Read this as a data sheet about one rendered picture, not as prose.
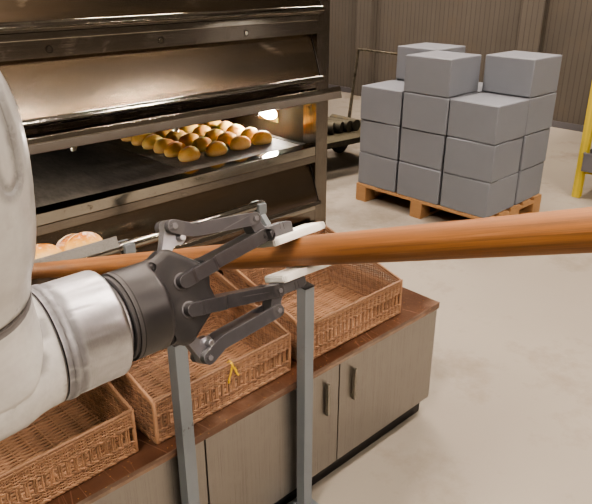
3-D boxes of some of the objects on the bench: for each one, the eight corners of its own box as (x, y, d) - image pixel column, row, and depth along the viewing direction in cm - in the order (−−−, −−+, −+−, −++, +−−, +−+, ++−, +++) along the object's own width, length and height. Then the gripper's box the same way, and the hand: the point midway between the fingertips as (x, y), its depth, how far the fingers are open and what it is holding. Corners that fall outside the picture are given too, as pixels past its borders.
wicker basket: (-125, 465, 183) (-152, 383, 172) (63, 382, 219) (51, 310, 208) (-65, 568, 151) (-94, 476, 140) (143, 452, 188) (133, 371, 177)
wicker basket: (219, 317, 260) (215, 254, 249) (318, 275, 295) (319, 218, 284) (303, 367, 227) (303, 297, 216) (403, 313, 263) (408, 251, 252)
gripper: (65, 227, 54) (279, 172, 69) (118, 406, 56) (313, 315, 71) (103, 220, 48) (327, 161, 63) (160, 419, 50) (363, 317, 65)
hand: (296, 252), depth 65 cm, fingers closed on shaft, 3 cm apart
